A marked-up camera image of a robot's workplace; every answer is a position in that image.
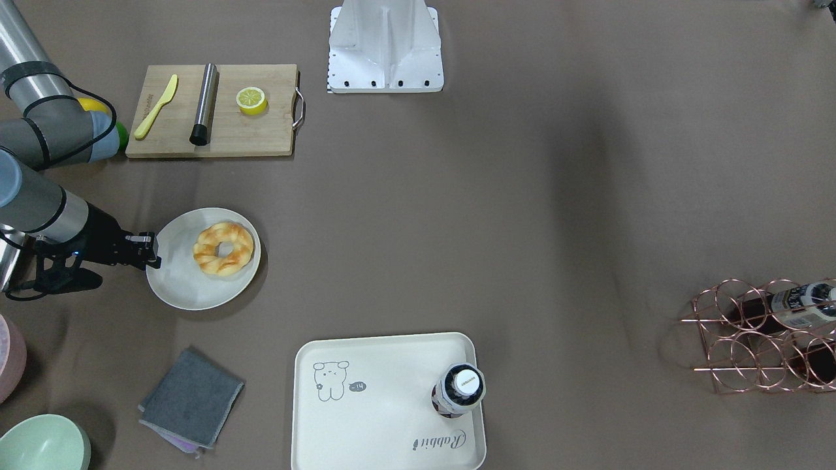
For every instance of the yellow lemon far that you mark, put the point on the yellow lemon far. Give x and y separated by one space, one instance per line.
89 104

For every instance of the yellow plastic knife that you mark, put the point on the yellow plastic knife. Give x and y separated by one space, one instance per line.
166 97

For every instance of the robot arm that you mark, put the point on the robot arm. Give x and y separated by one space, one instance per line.
55 130

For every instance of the pink bowl of ice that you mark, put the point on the pink bowl of ice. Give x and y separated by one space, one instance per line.
13 357

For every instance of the copper wire bottle rack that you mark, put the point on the copper wire bottle rack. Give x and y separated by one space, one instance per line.
739 360

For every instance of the half lemon slice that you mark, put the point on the half lemon slice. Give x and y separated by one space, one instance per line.
251 101

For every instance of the grey folded cloth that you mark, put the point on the grey folded cloth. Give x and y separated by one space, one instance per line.
190 405

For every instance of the green lime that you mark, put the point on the green lime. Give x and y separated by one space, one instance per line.
123 136

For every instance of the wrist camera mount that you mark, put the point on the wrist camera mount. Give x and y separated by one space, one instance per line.
57 271

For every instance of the tea bottle in rack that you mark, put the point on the tea bottle in rack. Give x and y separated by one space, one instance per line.
798 308

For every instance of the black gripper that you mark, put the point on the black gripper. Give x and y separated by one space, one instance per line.
102 237

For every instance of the mint green bowl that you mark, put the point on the mint green bowl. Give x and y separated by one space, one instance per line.
46 442

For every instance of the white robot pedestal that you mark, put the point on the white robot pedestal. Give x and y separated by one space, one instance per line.
385 47

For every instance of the wooden cutting board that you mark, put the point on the wooden cutting board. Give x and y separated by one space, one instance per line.
233 134

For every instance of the glazed twisted donut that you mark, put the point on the glazed twisted donut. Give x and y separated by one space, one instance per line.
223 249

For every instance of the white plate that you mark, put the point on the white plate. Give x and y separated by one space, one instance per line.
179 281

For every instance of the cream rabbit tray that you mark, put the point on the cream rabbit tray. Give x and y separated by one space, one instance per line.
365 403

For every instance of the tea bottle on tray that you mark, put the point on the tea bottle on tray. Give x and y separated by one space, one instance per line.
459 390

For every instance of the steel muddler black tip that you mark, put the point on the steel muddler black tip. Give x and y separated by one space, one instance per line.
202 125

